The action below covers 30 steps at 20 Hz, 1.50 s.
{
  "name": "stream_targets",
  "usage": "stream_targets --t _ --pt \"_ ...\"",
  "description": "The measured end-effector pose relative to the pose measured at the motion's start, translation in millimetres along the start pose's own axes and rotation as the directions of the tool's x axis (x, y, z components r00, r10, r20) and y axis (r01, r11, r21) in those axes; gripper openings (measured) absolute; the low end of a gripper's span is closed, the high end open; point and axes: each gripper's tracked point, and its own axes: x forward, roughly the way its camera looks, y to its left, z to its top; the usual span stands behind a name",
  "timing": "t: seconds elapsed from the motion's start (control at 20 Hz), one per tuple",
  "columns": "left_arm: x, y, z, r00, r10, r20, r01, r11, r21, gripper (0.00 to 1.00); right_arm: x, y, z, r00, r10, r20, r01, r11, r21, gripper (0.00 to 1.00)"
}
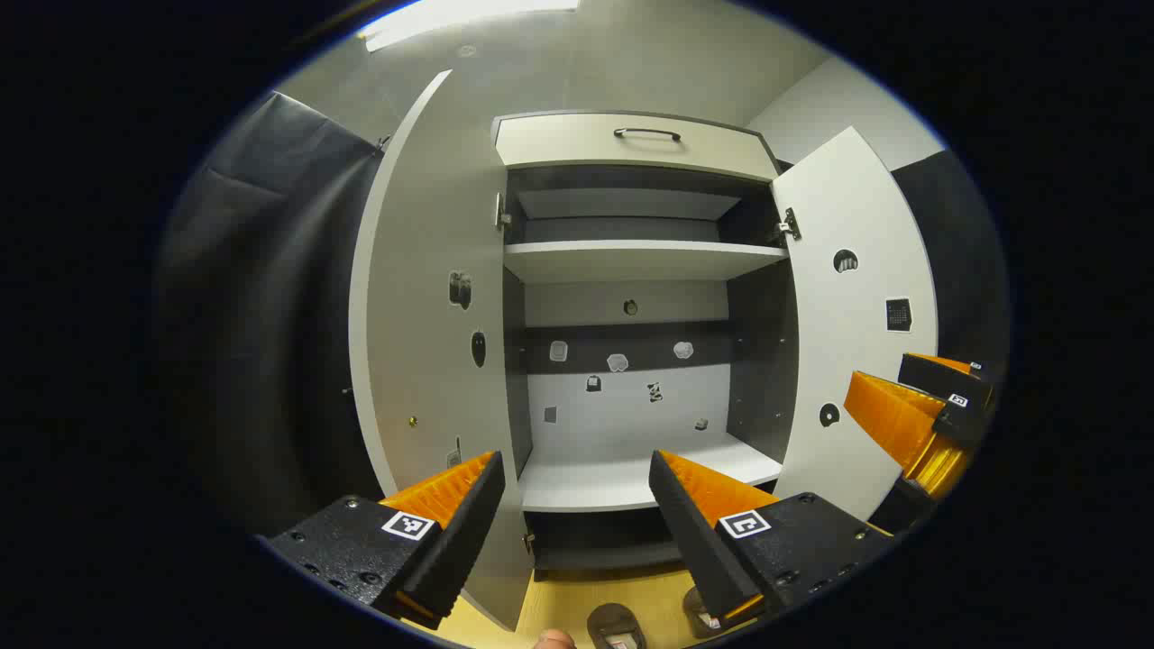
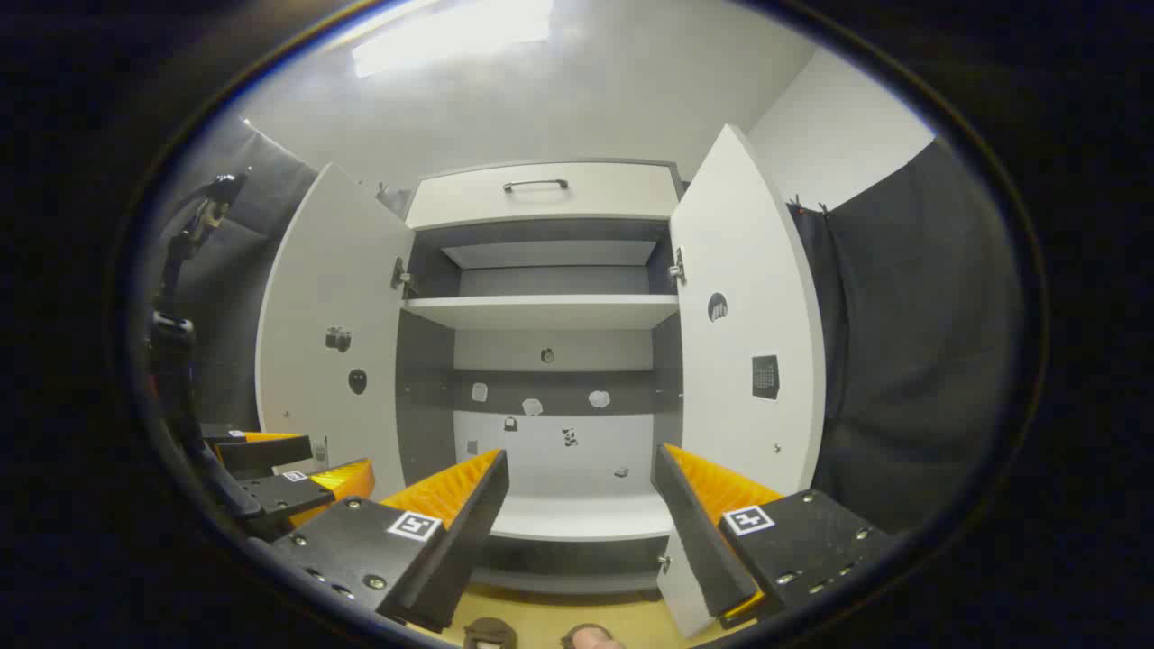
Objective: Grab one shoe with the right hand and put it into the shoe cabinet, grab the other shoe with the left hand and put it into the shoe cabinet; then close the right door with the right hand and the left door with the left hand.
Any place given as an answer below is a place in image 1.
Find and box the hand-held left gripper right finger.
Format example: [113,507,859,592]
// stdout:
[647,449,895,632]

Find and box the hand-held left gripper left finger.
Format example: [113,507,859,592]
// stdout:
[257,451,508,632]

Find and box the brown shoe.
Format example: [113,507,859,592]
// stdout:
[587,602,647,649]
[682,586,722,638]

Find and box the grey door with headphones sticker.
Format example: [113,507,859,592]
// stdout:
[771,126,939,524]

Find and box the grey door with camera sticker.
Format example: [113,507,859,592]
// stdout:
[349,69,542,632]

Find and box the grey shoe cabinet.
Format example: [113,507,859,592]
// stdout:
[491,110,801,582]

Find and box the cream cabinet drawer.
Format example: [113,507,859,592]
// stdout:
[494,113,781,183]

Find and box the black backdrop cloth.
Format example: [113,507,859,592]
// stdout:
[153,90,389,542]
[870,149,1011,537]

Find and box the large ceiling light panel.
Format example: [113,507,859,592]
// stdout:
[359,0,580,52]

